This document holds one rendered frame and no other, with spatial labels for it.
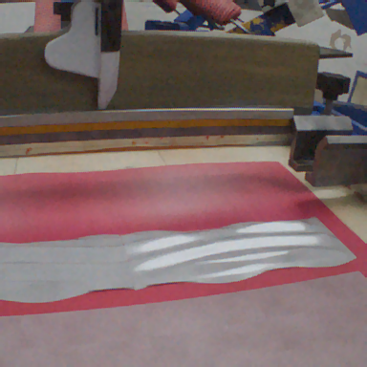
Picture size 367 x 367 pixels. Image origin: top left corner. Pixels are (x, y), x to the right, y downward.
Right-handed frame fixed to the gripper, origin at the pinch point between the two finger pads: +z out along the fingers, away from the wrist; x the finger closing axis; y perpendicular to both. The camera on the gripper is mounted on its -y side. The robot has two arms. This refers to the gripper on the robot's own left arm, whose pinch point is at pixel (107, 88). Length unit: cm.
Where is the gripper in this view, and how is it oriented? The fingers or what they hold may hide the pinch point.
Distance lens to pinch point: 40.0
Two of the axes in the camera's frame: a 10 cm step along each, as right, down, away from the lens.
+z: -0.5, 9.0, 4.4
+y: -9.6, 0.7, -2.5
